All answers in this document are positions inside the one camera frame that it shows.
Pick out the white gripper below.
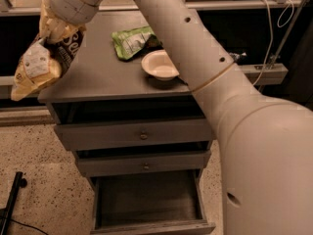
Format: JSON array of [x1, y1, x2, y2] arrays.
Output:
[[39, 0, 98, 44]]

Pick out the brown chip bag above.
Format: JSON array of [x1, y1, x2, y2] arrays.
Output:
[[11, 27, 84, 101]]

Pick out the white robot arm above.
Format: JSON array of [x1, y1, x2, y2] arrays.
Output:
[[40, 0, 313, 235]]

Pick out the green chip bag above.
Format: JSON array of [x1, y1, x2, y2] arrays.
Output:
[[112, 26, 161, 61]]

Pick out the grey wooden drawer cabinet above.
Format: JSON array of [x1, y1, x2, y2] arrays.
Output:
[[37, 9, 238, 235]]

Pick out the grey top drawer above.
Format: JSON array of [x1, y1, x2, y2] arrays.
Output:
[[55, 118, 213, 151]]

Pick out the grey middle drawer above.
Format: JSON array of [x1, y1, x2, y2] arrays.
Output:
[[76, 150, 210, 177]]

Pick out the blue chip bag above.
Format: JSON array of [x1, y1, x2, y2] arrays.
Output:
[[229, 52, 247, 63]]

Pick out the grey open bottom drawer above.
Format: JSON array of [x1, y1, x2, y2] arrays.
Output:
[[90, 170, 215, 235]]

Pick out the white paper bowl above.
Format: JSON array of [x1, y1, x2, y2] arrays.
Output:
[[141, 50, 179, 81]]

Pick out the black stand leg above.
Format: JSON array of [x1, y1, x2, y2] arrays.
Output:
[[0, 171, 27, 235]]

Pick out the dark cabinet at right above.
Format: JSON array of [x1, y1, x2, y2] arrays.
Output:
[[282, 22, 313, 110]]

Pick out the black floor cable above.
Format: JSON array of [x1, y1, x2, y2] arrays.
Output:
[[0, 216, 50, 235]]

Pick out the white cable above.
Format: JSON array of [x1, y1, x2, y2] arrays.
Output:
[[251, 0, 295, 87]]

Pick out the metal railing frame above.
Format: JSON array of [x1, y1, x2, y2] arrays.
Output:
[[0, 0, 313, 113]]

